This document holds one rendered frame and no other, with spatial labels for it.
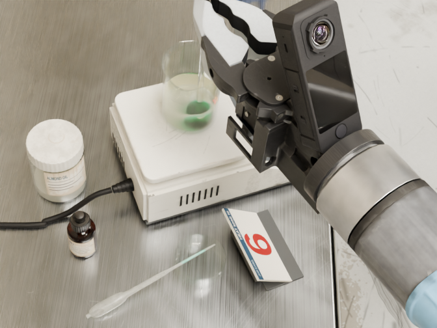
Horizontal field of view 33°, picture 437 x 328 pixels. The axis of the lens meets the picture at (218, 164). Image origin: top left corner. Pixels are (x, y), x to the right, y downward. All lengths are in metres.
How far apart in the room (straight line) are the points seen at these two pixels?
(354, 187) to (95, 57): 0.51
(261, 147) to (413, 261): 0.16
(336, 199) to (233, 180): 0.27
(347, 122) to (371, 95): 0.40
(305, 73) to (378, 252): 0.14
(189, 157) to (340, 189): 0.26
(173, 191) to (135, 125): 0.08
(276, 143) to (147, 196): 0.20
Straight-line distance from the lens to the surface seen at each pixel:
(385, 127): 0.95
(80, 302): 0.79
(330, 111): 0.57
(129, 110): 0.81
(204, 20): 0.64
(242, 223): 0.80
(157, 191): 0.77
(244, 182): 0.82
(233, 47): 0.62
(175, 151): 0.77
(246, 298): 0.79
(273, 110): 0.58
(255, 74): 0.60
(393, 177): 0.55
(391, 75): 1.01
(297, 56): 0.54
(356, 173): 0.55
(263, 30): 0.64
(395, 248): 0.54
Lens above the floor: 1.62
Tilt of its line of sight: 55 degrees down
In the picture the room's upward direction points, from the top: 9 degrees clockwise
